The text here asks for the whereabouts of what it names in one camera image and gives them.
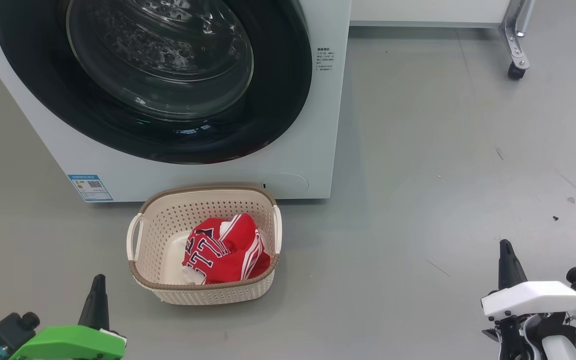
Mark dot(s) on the red and white jersey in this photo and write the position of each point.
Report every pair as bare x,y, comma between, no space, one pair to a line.
228,250

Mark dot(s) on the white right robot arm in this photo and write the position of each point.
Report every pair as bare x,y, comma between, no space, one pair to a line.
555,349

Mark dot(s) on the cream perforated laundry basket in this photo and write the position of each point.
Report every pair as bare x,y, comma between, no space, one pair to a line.
168,225

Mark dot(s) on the perforated steel washer drum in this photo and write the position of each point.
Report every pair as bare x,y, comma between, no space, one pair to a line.
158,45

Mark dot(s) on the grey metal caster leg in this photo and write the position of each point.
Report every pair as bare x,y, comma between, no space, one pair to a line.
515,45

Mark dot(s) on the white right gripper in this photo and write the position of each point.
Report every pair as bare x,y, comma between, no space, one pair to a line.
538,297

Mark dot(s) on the small black text label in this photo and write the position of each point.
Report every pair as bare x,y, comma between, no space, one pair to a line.
326,59

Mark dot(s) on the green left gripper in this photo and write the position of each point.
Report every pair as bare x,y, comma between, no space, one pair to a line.
68,342

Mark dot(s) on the black round glass washer door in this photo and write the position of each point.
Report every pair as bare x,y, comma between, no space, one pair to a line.
283,90

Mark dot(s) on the white front-load washing machine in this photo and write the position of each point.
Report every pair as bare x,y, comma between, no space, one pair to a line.
323,150

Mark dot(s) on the blue energy label sticker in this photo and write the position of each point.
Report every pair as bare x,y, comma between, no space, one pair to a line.
90,187

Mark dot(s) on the white partition panel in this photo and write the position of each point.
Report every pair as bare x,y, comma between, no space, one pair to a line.
428,12

